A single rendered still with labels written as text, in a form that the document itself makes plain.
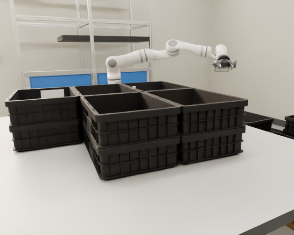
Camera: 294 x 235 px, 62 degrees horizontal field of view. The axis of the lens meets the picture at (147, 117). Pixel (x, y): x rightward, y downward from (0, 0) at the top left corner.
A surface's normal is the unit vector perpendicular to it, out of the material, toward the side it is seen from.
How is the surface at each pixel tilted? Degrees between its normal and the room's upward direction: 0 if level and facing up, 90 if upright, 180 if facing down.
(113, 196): 0
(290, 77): 90
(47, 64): 90
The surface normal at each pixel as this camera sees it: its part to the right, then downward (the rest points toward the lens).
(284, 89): -0.89, 0.13
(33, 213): -0.02, -0.97
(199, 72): 0.45, 0.22
